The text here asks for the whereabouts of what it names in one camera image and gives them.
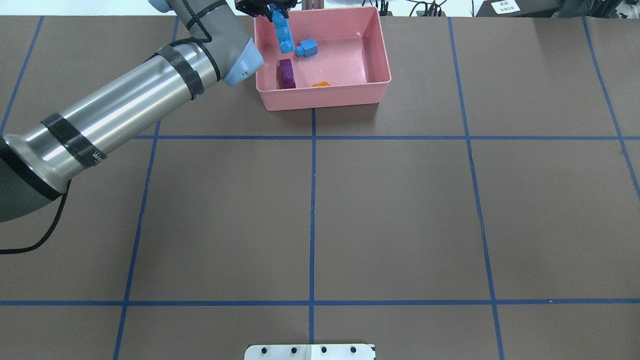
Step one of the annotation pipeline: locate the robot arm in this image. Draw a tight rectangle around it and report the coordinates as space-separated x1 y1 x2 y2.
0 0 264 222

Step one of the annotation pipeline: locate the pink plastic box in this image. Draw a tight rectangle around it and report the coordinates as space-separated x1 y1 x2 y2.
253 6 392 111

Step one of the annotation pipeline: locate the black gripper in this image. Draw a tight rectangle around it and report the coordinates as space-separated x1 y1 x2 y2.
235 0 298 21

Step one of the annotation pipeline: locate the grey usb hub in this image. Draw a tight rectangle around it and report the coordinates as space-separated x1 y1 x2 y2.
410 1 446 18

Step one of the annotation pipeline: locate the long blue block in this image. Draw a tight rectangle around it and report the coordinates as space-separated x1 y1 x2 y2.
267 3 296 54

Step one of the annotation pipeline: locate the purple block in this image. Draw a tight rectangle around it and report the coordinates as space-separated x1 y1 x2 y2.
278 58 297 89

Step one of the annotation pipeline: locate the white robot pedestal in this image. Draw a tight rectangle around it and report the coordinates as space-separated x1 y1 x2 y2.
243 343 377 360

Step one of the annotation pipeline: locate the small blue block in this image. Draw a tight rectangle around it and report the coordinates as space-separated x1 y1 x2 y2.
295 38 318 59

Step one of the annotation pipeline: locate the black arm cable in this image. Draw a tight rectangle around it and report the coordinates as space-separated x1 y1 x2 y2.
0 0 221 256

